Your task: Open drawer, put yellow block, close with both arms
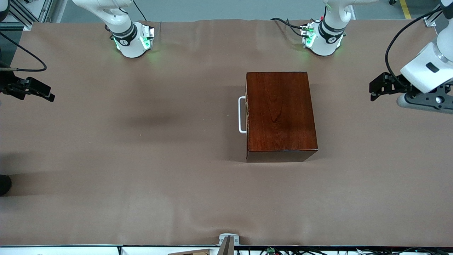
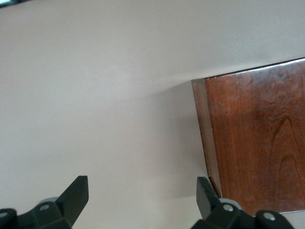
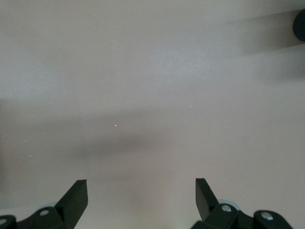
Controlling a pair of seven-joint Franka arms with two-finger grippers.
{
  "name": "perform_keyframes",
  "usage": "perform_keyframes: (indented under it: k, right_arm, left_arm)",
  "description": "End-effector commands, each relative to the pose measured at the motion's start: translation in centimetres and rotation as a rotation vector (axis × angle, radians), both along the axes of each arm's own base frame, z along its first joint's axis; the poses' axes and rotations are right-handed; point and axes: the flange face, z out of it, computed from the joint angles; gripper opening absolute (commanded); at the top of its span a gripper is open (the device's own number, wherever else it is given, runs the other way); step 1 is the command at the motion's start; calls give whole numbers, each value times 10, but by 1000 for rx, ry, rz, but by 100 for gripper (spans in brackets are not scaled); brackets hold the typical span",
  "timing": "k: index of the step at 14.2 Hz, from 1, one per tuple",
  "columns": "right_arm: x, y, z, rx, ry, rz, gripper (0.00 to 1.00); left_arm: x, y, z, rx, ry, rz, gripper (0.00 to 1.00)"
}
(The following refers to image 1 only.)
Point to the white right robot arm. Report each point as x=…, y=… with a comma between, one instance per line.
x=124, y=39

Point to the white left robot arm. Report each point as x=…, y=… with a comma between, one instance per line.
x=327, y=39

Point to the dark brown wooden drawer box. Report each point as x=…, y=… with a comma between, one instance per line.
x=283, y=113

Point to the black round object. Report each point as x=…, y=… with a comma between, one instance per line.
x=4, y=185

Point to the brown table mat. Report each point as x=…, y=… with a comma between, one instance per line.
x=159, y=198

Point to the light wooden board piece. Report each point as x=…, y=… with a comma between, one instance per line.
x=198, y=252

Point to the aluminium frame profile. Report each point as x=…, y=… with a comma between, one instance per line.
x=26, y=21
x=430, y=22

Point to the grey metal camera bracket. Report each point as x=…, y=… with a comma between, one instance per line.
x=229, y=242

